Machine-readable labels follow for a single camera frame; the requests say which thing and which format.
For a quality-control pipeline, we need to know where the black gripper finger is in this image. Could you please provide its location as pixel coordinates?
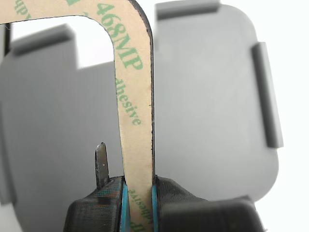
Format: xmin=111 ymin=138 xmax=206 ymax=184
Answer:
xmin=151 ymin=175 xmax=266 ymax=232
xmin=63 ymin=142 xmax=132 ymax=232

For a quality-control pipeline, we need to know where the tan adhesive-backed frame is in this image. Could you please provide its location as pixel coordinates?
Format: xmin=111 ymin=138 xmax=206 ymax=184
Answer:
xmin=0 ymin=0 xmax=155 ymax=232

